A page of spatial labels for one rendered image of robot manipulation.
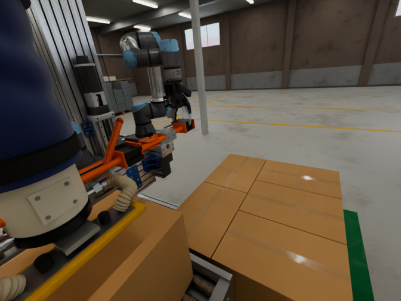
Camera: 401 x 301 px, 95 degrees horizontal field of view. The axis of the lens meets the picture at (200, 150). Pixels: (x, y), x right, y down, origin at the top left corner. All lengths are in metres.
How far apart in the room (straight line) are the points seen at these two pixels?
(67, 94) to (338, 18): 10.77
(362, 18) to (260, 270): 10.80
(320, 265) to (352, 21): 10.58
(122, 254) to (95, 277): 0.08
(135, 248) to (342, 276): 0.91
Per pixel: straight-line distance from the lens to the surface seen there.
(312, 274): 1.14
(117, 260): 0.69
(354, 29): 11.18
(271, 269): 1.10
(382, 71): 11.37
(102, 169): 0.62
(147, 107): 1.36
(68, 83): 1.30
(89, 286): 0.68
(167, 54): 0.84
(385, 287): 1.98
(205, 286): 1.04
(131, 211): 0.59
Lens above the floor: 1.46
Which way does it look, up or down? 24 degrees down
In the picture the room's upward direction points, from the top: 6 degrees counter-clockwise
